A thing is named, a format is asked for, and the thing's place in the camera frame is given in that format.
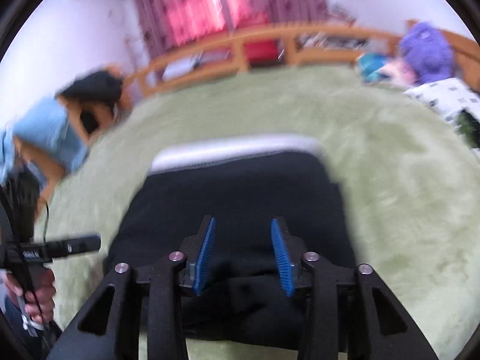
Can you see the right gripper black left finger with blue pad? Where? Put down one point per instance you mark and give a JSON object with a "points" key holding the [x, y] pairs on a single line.
{"points": [[108, 325]]}

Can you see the black garment on nightstand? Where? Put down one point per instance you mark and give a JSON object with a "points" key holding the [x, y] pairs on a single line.
{"points": [[98, 87]]}

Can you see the dark green item on pillow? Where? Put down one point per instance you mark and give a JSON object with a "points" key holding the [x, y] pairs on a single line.
{"points": [[468, 127]]}

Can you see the white black-dotted pillow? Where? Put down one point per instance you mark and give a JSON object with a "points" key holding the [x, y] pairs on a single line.
{"points": [[446, 98]]}

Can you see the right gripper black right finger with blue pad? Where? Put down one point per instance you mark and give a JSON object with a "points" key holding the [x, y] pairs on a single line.
{"points": [[349, 310]]}

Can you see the person's left hand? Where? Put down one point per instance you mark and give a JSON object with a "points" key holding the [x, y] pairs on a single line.
{"points": [[39, 305]]}

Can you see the wooden nightstand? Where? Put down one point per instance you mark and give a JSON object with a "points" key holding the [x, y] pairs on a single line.
{"points": [[87, 119]]}

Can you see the wooden bed frame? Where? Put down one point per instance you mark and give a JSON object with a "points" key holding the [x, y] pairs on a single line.
{"points": [[288, 37]]}

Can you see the purple plush toy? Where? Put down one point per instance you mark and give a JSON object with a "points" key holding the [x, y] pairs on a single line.
{"points": [[425, 49]]}

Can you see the black pants white side stripe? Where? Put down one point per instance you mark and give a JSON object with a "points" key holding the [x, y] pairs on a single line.
{"points": [[243, 183]]}

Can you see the green plush bed blanket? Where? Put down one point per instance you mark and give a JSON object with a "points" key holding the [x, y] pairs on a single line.
{"points": [[410, 183]]}

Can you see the red chair right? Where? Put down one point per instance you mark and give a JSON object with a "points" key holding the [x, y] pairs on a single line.
{"points": [[260, 53]]}

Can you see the colourful geometric pillow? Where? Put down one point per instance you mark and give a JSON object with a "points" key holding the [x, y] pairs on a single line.
{"points": [[376, 68]]}

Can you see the pink red curtain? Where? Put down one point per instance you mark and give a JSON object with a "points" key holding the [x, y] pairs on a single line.
{"points": [[168, 24]]}

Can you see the light blue folded towel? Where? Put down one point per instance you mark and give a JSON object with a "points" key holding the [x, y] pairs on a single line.
{"points": [[46, 126]]}

